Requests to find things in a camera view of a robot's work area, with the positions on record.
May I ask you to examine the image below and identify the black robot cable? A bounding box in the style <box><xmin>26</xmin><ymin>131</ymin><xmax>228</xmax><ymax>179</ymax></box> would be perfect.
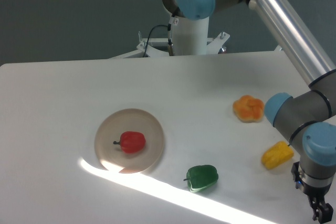
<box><xmin>143</xmin><ymin>7</ymin><xmax>182</xmax><ymax>58</ymax></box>

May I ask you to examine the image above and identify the red bell pepper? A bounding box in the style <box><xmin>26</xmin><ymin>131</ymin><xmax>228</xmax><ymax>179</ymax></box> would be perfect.
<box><xmin>113</xmin><ymin>131</ymin><xmax>146</xmax><ymax>154</ymax></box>

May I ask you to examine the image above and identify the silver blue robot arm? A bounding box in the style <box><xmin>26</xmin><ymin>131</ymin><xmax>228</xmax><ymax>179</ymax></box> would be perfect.
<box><xmin>163</xmin><ymin>0</ymin><xmax>335</xmax><ymax>223</ymax></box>

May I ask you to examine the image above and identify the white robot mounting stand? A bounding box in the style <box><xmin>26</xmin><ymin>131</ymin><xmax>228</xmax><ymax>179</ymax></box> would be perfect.
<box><xmin>107</xmin><ymin>14</ymin><xmax>283</xmax><ymax>60</ymax></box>

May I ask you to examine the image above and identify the orange knotted bread roll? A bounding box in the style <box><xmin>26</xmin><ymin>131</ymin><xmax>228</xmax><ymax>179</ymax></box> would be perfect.
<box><xmin>232</xmin><ymin>95</ymin><xmax>265</xmax><ymax>123</ymax></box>

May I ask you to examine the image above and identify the beige round plate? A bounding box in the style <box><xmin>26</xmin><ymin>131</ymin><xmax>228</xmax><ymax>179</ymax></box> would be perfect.
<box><xmin>95</xmin><ymin>109</ymin><xmax>164</xmax><ymax>174</ymax></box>

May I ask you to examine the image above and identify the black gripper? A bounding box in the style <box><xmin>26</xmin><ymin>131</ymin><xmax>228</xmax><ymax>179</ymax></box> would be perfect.
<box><xmin>291</xmin><ymin>162</ymin><xmax>334</xmax><ymax>223</ymax></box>

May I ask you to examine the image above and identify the green bell pepper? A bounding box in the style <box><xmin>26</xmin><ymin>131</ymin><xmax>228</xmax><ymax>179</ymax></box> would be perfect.
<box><xmin>183</xmin><ymin>165</ymin><xmax>219</xmax><ymax>193</ymax></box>

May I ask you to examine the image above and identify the yellow bell pepper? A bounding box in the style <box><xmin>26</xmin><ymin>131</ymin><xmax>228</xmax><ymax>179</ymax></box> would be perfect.
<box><xmin>261</xmin><ymin>141</ymin><xmax>294</xmax><ymax>169</ymax></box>

